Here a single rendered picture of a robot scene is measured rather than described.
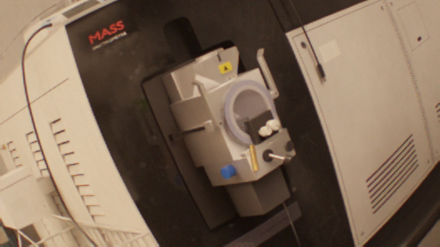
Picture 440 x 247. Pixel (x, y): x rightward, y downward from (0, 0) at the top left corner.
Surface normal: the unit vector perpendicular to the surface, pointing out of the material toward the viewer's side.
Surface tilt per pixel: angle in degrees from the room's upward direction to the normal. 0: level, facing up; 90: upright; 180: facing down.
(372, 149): 90
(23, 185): 90
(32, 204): 90
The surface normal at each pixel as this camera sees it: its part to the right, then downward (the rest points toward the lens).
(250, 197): -0.71, 0.36
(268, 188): 0.58, -0.17
